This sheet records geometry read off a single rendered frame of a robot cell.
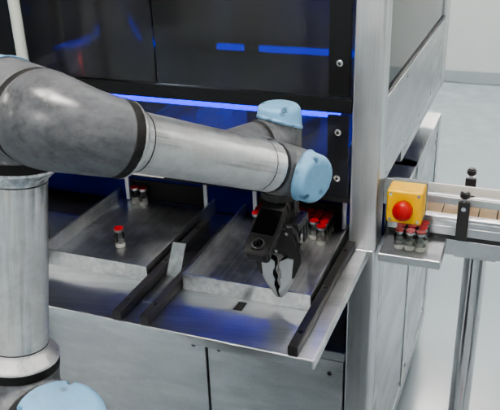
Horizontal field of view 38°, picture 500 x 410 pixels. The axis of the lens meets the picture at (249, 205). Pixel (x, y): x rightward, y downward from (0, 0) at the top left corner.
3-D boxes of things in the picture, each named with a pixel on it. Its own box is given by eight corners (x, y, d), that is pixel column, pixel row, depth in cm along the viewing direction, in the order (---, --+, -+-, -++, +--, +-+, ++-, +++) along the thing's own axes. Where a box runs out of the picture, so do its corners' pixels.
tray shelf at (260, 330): (105, 203, 186) (104, 196, 186) (376, 242, 163) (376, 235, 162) (-21, 298, 146) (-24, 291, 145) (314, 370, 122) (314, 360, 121)
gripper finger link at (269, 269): (287, 284, 140) (287, 241, 136) (277, 299, 135) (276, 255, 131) (272, 281, 141) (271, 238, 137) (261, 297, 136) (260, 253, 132)
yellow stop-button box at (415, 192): (392, 207, 156) (393, 176, 153) (426, 211, 154) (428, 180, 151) (384, 222, 150) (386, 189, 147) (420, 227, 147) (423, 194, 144)
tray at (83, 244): (121, 198, 184) (119, 186, 182) (215, 212, 175) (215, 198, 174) (40, 262, 155) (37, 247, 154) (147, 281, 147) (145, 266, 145)
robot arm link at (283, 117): (243, 105, 122) (279, 94, 127) (245, 166, 126) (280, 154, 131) (276, 114, 116) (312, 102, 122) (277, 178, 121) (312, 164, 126)
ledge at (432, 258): (390, 232, 167) (390, 224, 166) (448, 240, 162) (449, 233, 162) (377, 260, 155) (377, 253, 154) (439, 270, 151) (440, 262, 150)
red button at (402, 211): (393, 214, 150) (395, 196, 148) (414, 216, 148) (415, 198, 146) (390, 221, 146) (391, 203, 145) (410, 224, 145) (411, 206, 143)
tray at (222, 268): (245, 216, 172) (244, 203, 171) (353, 231, 164) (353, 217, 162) (183, 289, 144) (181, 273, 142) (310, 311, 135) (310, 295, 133)
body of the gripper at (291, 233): (310, 240, 136) (310, 180, 131) (295, 261, 129) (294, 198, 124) (271, 234, 139) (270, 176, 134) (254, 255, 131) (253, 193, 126)
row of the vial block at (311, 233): (254, 227, 167) (253, 209, 165) (330, 237, 161) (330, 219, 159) (250, 231, 165) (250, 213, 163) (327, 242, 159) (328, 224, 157)
